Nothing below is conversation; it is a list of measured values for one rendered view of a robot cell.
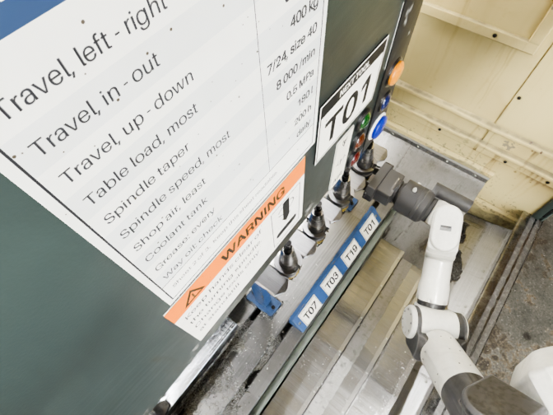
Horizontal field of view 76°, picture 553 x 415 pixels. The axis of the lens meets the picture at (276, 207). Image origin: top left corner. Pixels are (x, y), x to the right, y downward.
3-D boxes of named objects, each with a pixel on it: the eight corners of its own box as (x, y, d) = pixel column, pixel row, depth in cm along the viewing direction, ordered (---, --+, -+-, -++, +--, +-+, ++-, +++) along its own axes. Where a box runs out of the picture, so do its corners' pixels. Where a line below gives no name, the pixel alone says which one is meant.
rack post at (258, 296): (281, 303, 108) (279, 272, 82) (271, 318, 106) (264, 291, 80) (256, 284, 111) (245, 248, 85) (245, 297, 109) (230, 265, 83)
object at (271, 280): (293, 282, 80) (293, 280, 79) (278, 300, 78) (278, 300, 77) (268, 263, 82) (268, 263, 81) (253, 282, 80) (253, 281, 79)
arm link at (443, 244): (432, 204, 92) (424, 255, 92) (434, 202, 84) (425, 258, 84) (460, 208, 90) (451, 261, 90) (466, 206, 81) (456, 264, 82)
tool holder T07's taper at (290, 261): (287, 247, 82) (286, 235, 76) (302, 259, 80) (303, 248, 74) (274, 261, 80) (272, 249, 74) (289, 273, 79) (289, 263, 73)
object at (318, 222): (312, 213, 86) (313, 199, 80) (328, 221, 84) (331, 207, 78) (303, 228, 84) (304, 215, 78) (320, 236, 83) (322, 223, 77)
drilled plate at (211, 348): (239, 327, 101) (236, 324, 97) (165, 421, 91) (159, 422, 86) (181, 279, 108) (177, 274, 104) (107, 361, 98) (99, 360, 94)
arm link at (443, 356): (445, 347, 90) (493, 418, 69) (395, 339, 91) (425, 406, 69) (458, 307, 88) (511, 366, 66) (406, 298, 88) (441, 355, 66)
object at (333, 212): (346, 211, 87) (346, 209, 87) (334, 226, 86) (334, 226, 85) (322, 197, 90) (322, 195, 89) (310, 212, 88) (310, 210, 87)
